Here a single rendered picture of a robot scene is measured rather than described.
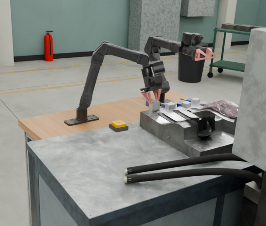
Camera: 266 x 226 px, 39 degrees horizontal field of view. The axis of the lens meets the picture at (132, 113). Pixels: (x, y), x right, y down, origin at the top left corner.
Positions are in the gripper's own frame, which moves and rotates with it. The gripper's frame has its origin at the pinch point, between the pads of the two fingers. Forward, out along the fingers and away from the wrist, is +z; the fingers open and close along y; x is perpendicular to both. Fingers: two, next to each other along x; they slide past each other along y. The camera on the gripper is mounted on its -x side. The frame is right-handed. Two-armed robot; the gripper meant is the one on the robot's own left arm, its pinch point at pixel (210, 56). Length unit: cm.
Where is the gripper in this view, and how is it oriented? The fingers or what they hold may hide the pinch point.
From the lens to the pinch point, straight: 215.1
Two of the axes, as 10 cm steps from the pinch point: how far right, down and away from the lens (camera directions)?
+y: 7.9, -1.8, 5.9
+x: -0.7, 9.3, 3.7
